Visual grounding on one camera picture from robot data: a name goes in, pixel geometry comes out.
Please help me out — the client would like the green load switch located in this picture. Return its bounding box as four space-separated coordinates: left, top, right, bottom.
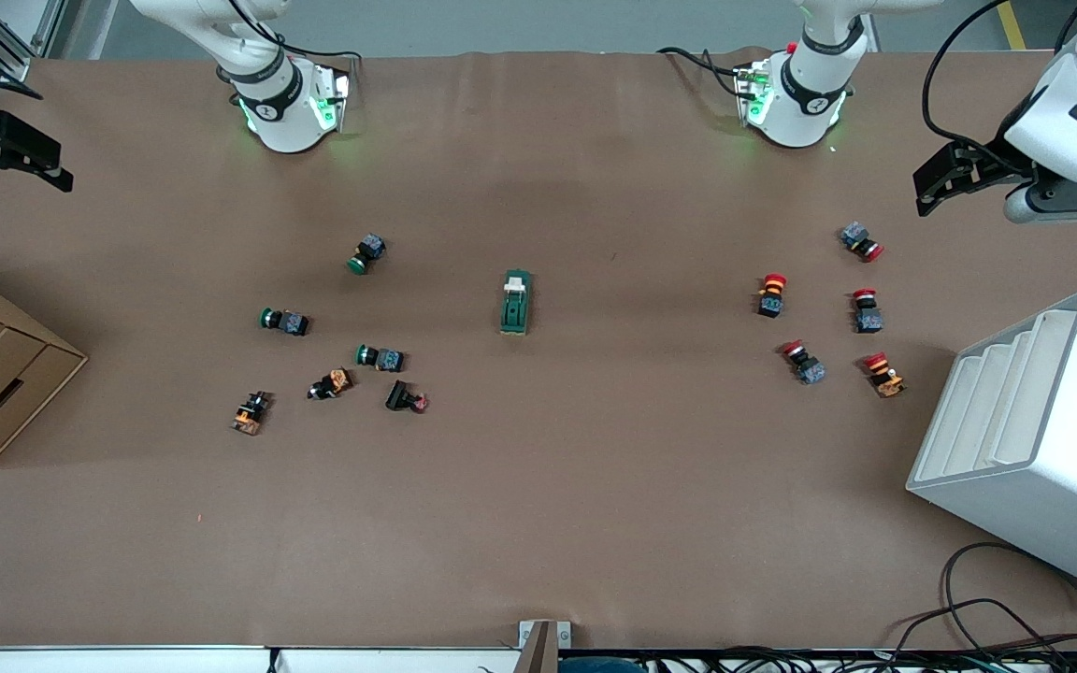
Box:
499 269 534 336

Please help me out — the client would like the red emergency stop button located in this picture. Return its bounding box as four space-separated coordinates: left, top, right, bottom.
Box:
852 289 884 335
779 340 826 386
840 222 885 263

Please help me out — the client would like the red stop button orange block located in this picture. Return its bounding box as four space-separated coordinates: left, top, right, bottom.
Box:
862 351 907 399

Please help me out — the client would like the red yellow-ringed stop button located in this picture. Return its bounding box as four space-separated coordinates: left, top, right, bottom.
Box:
756 273 789 319

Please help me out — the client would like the green mushroom push button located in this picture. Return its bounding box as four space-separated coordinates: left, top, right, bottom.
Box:
260 307 310 337
347 234 387 276
355 344 406 373

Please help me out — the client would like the white stepped storage rack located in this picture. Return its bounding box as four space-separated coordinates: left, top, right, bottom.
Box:
906 289 1077 602

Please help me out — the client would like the blue object below table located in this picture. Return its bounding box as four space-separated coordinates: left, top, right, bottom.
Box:
557 657 649 673

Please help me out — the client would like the aluminium frame profile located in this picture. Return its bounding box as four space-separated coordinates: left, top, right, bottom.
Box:
0 0 67 85

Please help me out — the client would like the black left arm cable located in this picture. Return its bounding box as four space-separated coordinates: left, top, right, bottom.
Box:
921 0 1077 169

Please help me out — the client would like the black left base cable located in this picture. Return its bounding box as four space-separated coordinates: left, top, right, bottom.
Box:
657 46 747 100

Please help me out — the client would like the black base cable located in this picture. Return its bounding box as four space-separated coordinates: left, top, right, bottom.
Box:
225 0 364 64
657 46 747 100

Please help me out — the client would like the black right base cable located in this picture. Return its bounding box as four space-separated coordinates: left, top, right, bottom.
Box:
225 0 364 64

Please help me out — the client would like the black selector switch orange block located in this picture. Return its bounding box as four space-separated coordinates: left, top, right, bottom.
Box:
308 368 354 401
231 391 273 437

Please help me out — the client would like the black looped cable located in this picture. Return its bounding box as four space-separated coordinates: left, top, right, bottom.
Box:
942 542 1077 648

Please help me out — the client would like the black cable bundle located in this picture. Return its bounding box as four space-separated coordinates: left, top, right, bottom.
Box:
651 598 1077 673

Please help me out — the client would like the grey metal table bracket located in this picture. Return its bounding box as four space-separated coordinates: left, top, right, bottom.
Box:
518 620 572 673

